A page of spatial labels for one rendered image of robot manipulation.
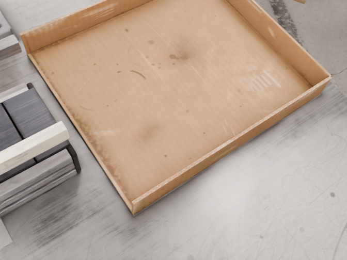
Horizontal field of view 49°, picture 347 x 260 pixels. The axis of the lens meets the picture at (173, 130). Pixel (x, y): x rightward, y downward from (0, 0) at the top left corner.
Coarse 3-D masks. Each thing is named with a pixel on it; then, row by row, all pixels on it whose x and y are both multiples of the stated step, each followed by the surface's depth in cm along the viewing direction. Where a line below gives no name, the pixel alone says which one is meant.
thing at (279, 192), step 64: (0, 0) 54; (64, 0) 55; (0, 64) 49; (320, 128) 49; (64, 192) 42; (192, 192) 43; (256, 192) 44; (320, 192) 45; (0, 256) 38; (64, 256) 39; (128, 256) 39; (192, 256) 40; (256, 256) 41; (320, 256) 41
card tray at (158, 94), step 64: (128, 0) 53; (192, 0) 57; (64, 64) 49; (128, 64) 50; (192, 64) 52; (256, 64) 53; (320, 64) 49; (128, 128) 46; (192, 128) 47; (256, 128) 45; (128, 192) 42
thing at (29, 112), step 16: (16, 96) 41; (32, 96) 41; (0, 112) 40; (16, 112) 40; (32, 112) 41; (48, 112) 41; (0, 128) 39; (16, 128) 40; (32, 128) 40; (0, 144) 38; (64, 144) 39; (32, 160) 38; (0, 176) 37
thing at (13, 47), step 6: (12, 36) 35; (0, 42) 34; (6, 42) 34; (12, 42) 35; (18, 42) 35; (0, 48) 34; (6, 48) 34; (12, 48) 35; (18, 48) 35; (0, 54) 34; (6, 54) 35; (12, 54) 35; (0, 60) 35
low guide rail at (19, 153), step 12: (48, 132) 36; (60, 132) 36; (24, 144) 35; (36, 144) 35; (48, 144) 36; (0, 156) 34; (12, 156) 34; (24, 156) 35; (0, 168) 34; (12, 168) 36
